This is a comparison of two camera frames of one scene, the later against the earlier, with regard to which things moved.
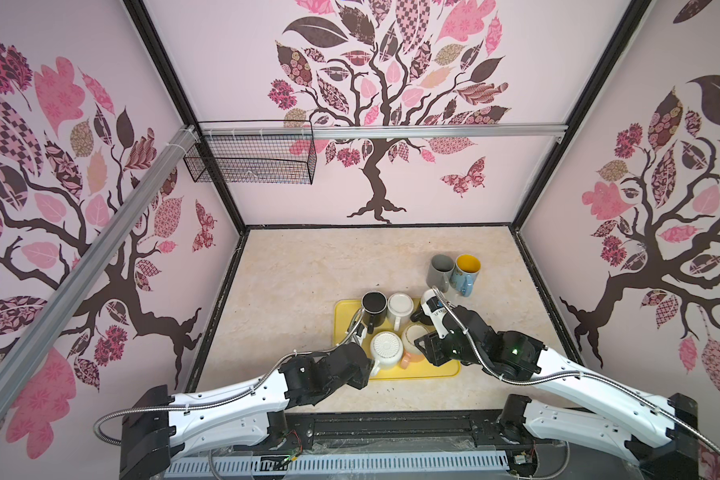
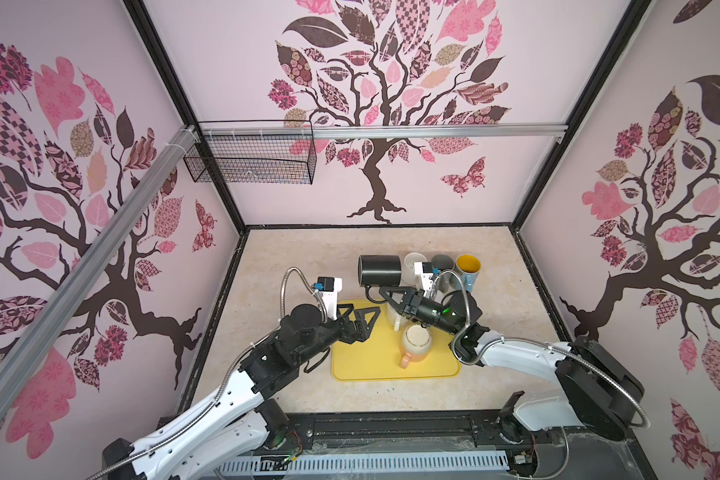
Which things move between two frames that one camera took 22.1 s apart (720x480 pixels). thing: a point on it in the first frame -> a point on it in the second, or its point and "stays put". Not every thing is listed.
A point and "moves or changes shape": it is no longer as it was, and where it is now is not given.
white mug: x=399 y=309 stays put
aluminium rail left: x=175 y=154 stays put
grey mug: x=440 y=271 moves or changes shape
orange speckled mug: x=411 y=352 stays put
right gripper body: x=440 y=349 -> x=432 y=315
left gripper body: x=360 y=381 -> x=337 y=331
